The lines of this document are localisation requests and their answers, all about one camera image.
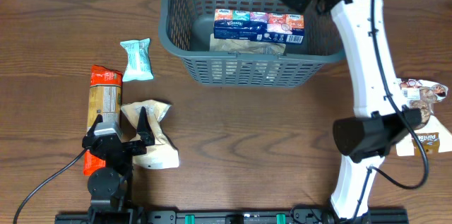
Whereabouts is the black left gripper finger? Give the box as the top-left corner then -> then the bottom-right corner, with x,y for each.
82,114 -> 102,146
136,107 -> 155,146

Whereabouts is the blue tissue multipack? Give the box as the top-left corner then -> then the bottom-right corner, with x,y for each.
213,8 -> 304,45

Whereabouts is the beige paper pouch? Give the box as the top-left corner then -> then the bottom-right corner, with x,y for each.
209,34 -> 286,55

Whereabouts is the dried mushroom bag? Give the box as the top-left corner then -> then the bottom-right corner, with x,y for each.
398,78 -> 451,154

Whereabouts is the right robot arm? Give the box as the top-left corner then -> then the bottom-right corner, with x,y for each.
281,0 -> 422,223

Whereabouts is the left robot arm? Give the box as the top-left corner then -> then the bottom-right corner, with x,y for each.
82,107 -> 155,223

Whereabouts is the orange red noodle package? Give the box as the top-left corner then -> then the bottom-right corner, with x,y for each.
83,64 -> 124,177

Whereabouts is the mint green snack packet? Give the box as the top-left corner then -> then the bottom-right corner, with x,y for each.
120,38 -> 154,82

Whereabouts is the grey plastic basket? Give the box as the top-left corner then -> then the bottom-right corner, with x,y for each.
159,0 -> 345,88

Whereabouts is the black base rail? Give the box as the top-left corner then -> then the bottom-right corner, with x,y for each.
54,208 -> 409,224

